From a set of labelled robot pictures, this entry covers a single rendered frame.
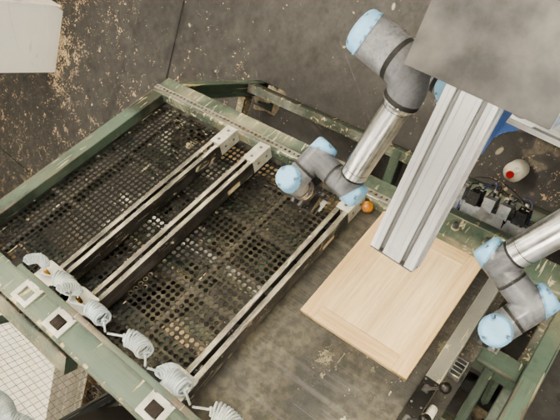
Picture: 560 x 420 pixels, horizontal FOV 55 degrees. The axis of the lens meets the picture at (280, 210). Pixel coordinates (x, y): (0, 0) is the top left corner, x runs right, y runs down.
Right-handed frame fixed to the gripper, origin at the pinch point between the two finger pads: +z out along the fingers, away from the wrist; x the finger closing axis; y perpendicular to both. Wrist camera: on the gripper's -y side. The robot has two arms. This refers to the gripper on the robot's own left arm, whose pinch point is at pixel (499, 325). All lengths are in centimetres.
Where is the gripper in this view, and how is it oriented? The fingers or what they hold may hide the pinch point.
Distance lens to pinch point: 172.5
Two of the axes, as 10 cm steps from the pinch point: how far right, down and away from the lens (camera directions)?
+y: -5.6, 8.3, 0.4
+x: 7.4, 5.2, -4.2
